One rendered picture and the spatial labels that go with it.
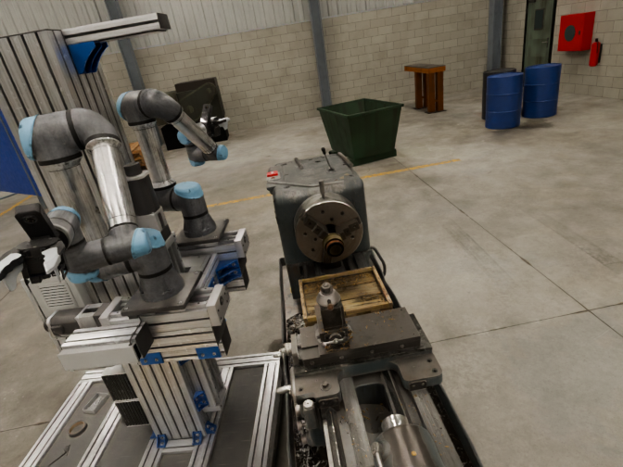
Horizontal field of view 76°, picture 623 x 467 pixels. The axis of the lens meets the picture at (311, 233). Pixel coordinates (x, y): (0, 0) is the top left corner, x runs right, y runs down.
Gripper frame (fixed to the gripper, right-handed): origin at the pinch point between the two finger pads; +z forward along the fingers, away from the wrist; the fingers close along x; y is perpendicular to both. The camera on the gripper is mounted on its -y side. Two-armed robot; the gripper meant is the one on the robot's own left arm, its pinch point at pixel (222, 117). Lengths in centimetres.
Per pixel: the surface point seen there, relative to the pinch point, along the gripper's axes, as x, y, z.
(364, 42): -182, 10, 959
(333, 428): 107, 58, -118
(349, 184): 79, 24, -16
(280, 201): 50, 30, -33
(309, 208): 68, 27, -41
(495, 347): 165, 137, 25
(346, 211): 83, 30, -33
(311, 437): 97, 76, -112
